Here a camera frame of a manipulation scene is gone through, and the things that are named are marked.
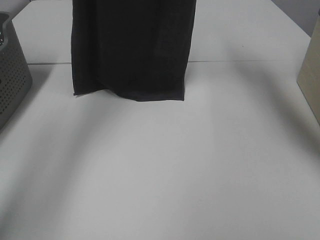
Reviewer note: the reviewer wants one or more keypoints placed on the grey perforated plastic basket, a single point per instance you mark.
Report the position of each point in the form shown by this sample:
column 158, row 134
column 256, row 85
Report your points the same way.
column 15, row 76

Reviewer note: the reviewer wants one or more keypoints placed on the beige box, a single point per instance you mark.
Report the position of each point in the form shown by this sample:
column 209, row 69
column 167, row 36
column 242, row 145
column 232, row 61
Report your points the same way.
column 308, row 78

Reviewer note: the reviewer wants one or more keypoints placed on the dark navy towel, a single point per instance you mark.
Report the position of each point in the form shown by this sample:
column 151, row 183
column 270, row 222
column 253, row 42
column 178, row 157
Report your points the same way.
column 137, row 49

